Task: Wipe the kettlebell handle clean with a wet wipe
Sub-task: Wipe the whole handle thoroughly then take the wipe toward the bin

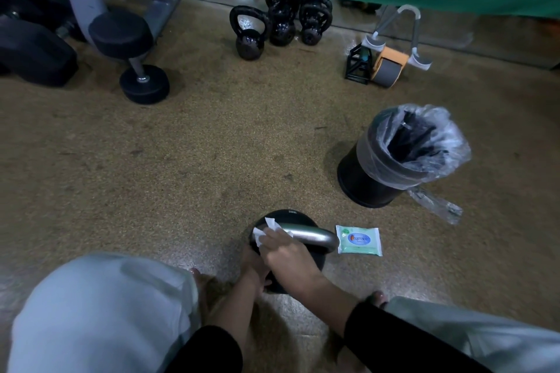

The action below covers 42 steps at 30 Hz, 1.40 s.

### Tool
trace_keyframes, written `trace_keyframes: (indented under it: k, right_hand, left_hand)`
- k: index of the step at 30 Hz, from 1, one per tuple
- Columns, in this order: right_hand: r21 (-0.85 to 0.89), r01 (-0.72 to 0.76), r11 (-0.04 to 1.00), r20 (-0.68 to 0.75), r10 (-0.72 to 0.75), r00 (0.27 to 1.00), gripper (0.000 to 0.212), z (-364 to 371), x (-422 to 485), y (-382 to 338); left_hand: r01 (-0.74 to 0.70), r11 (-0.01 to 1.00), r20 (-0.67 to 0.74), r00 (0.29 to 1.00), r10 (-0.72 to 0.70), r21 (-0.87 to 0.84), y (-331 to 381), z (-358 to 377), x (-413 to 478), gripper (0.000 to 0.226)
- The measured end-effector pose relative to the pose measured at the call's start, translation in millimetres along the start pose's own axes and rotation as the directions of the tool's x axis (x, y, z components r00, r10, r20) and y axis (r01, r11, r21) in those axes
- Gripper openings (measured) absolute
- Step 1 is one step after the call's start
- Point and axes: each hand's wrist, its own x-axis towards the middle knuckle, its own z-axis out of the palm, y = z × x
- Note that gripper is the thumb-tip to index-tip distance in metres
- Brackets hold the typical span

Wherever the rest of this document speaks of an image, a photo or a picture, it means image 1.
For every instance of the person's left hand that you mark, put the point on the person's left hand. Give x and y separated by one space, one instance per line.
253 267

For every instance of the person's right hand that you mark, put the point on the person's right hand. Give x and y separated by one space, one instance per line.
294 264

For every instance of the person's left fingers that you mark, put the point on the person's left fingers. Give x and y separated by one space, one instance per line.
265 282

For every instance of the person's right fingers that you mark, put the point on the person's right fingers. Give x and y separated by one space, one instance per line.
275 247

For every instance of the white wet wipe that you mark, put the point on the white wet wipe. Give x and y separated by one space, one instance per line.
265 233

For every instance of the person's right forearm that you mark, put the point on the person's right forearm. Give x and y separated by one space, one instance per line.
376 324

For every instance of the person's left forearm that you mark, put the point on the person's left forearm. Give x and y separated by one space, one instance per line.
218 320

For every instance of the green wet wipes packet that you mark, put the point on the green wet wipes packet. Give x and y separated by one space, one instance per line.
359 240

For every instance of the black round trash bin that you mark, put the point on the black round trash bin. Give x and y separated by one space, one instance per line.
365 182

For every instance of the person's right foot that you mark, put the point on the person's right foot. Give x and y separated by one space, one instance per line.
377 299

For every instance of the clear plastic wrapper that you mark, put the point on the clear plastic wrapper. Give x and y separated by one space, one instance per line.
435 204

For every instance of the person's left leg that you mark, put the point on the person's left leg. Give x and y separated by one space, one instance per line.
100 316

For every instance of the person's leg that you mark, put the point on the person's leg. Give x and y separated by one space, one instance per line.
503 337
100 316

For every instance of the clear plastic bin liner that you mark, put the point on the clear plastic bin liner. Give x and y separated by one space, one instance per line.
442 147

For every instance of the small black kettlebell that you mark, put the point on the small black kettlebell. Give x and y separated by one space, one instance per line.
311 29
281 29
249 42
321 0

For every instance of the orange grey ab roller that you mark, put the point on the orange grey ab roller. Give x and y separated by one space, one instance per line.
387 66

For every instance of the person's right leg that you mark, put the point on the person's right leg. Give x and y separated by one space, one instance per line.
503 337

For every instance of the black round dumbbell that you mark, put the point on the black round dumbbell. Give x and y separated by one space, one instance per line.
122 34

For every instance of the black hex dumbbell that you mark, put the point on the black hex dumbbell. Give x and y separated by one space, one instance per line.
30 49

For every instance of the black open frame stand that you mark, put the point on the black open frame stand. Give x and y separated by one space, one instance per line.
356 64

